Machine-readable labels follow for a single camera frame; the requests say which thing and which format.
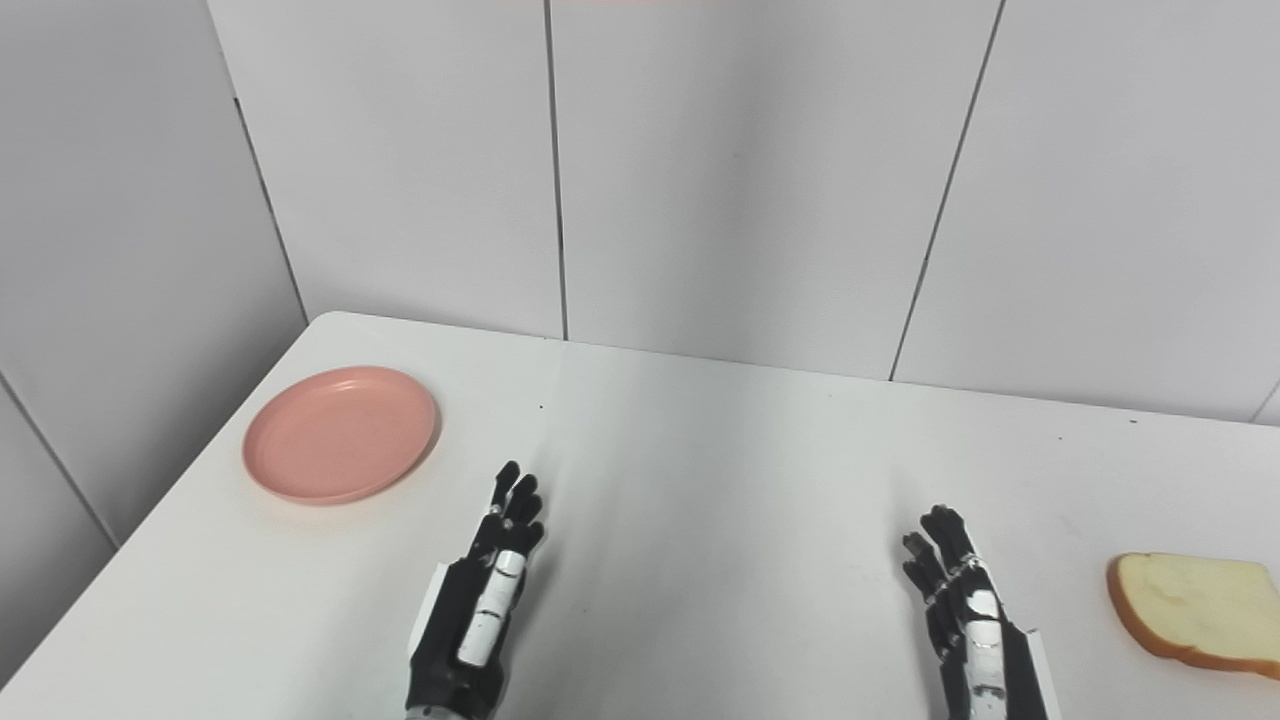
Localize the pink round plate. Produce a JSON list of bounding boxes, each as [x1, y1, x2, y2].
[[242, 366, 440, 506]]

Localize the slice of white bread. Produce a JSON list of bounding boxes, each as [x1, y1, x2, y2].
[[1106, 552, 1280, 682]]

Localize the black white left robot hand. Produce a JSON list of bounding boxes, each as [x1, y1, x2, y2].
[[404, 461, 547, 716]]

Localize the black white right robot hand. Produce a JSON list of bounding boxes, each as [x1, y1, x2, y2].
[[902, 505, 1061, 720]]

